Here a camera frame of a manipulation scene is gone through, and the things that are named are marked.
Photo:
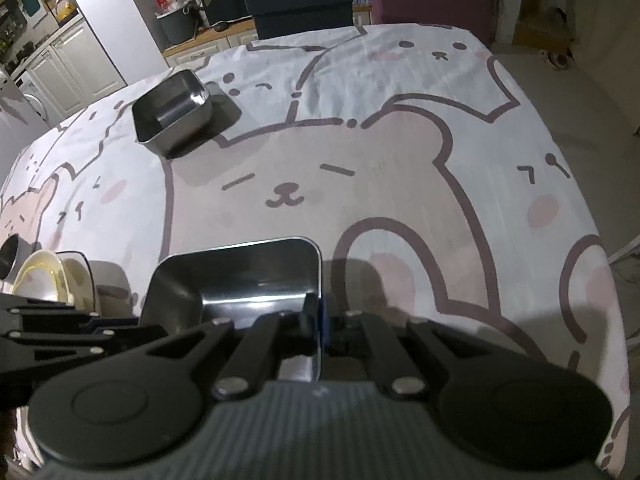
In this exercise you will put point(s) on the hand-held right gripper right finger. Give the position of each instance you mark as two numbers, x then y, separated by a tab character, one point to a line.
345	335

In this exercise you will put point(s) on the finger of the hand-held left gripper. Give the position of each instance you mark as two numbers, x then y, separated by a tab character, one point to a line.
50	317
75	347

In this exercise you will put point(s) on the white washing machine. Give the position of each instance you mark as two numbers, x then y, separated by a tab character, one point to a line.
31	97

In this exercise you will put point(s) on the rectangular steel tray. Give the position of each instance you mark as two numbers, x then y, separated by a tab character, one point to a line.
170	110
240	275

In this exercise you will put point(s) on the bear-print blanket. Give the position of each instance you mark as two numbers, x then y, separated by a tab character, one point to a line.
400	160

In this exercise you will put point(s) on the cardboard box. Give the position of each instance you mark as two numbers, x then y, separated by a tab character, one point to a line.
542	30

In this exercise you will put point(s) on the white kitchen cabinet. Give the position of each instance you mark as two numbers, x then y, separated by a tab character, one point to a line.
75	65

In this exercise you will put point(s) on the grey bucket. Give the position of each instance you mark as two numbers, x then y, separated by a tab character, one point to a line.
175	27

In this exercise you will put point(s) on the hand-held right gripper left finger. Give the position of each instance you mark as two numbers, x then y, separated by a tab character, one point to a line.
307	317

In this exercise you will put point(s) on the teal hanging kitchen item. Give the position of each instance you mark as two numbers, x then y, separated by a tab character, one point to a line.
32	2

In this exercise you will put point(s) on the sandal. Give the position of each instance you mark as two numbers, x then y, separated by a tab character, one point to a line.
557	59

